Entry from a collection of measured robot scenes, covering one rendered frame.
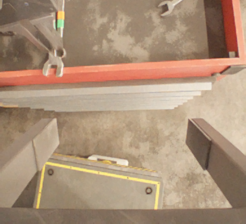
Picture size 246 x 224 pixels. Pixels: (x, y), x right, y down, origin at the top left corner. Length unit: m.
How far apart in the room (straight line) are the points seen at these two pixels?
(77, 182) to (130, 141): 0.45
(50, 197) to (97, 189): 0.27
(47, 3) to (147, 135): 1.10
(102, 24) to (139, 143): 0.98
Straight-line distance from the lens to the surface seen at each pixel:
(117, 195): 1.02
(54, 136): 0.17
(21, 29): 0.35
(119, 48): 0.39
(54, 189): 1.12
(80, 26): 0.44
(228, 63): 0.36
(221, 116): 1.36
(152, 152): 1.27
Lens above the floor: 1.25
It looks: 79 degrees down
